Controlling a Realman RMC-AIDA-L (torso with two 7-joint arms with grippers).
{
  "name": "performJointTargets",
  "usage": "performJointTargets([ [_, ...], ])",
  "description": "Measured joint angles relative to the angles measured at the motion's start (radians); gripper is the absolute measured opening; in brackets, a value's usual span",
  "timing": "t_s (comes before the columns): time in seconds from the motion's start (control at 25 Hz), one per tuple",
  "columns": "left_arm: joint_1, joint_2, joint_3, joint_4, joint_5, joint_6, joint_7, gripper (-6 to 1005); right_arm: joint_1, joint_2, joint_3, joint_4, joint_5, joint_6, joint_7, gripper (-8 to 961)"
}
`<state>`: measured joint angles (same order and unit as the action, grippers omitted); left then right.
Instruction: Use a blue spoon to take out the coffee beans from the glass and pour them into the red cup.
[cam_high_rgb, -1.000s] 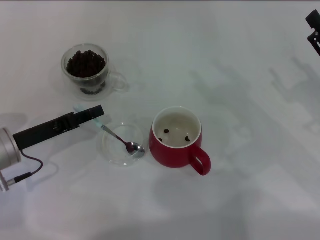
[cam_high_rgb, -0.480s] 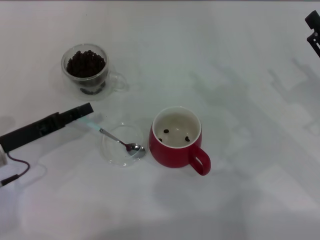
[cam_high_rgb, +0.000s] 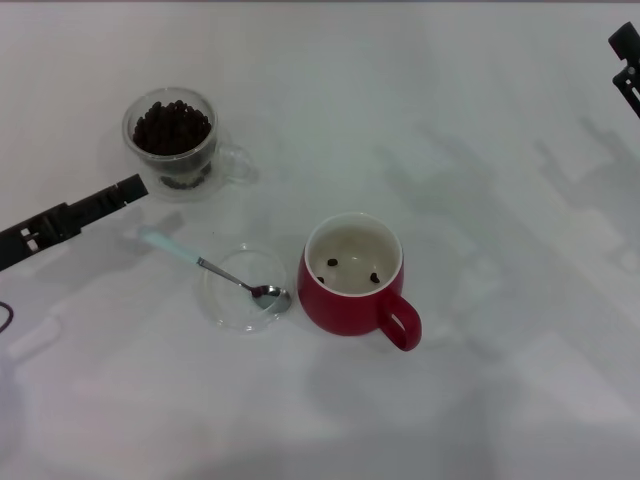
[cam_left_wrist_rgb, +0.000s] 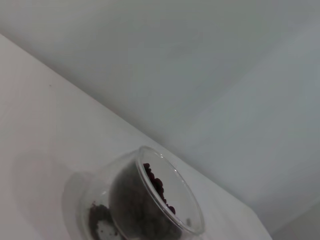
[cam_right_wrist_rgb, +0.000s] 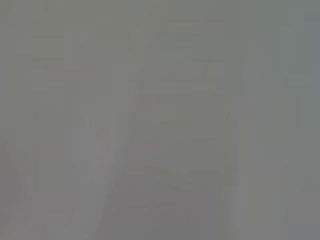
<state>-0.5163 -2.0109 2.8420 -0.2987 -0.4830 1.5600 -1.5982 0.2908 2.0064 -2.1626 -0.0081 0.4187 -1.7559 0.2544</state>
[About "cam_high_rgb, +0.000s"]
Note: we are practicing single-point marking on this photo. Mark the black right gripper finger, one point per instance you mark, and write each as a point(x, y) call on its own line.
point(631, 45)

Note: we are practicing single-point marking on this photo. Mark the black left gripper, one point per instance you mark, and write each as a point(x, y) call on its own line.
point(30, 240)

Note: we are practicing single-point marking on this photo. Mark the clear glass saucer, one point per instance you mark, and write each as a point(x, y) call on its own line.
point(225, 315)

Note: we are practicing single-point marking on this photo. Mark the red ceramic mug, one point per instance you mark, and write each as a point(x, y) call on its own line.
point(340, 312)

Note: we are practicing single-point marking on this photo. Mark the pile of coffee beans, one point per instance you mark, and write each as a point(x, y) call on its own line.
point(170, 132)

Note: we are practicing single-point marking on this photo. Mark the clear double-wall glass cup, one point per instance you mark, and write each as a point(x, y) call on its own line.
point(142, 172)

